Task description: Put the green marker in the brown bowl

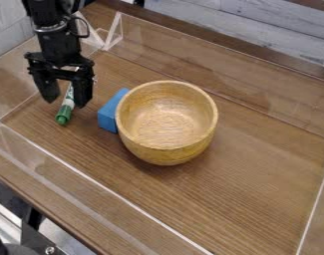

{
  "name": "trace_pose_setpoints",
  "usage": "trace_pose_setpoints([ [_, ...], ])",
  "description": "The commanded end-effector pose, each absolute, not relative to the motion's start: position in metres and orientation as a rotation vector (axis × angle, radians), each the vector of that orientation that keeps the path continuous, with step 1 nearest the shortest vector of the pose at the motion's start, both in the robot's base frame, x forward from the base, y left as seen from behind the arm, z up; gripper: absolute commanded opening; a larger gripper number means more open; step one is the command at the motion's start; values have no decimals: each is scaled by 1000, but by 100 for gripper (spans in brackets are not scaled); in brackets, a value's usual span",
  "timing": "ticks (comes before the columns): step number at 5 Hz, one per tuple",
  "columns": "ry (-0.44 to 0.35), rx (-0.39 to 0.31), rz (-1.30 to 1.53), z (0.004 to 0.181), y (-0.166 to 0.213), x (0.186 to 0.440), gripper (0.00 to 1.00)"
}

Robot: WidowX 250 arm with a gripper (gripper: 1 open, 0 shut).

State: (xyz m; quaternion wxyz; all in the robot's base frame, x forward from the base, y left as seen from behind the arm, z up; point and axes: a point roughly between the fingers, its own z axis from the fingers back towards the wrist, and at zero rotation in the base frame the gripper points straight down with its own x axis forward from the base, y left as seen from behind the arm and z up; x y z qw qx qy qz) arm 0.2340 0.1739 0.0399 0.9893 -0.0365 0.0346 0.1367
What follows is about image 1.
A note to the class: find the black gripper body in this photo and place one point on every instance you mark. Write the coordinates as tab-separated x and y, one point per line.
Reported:
59	60

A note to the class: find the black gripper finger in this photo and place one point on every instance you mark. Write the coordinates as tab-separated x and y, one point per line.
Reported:
82	86
47	86

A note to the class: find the green Expo marker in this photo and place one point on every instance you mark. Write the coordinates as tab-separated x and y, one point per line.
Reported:
65	111

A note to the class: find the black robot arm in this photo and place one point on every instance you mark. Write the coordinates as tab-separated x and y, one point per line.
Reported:
50	12

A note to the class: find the brown wooden bowl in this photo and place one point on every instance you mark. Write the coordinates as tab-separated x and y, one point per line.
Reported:
166	120

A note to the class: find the blue foam block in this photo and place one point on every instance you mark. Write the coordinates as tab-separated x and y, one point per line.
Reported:
106	112

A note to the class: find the clear acrylic tray wall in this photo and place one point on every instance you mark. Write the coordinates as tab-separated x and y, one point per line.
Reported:
248	198

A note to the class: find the black metal table bracket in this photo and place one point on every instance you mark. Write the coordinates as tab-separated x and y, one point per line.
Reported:
31	238

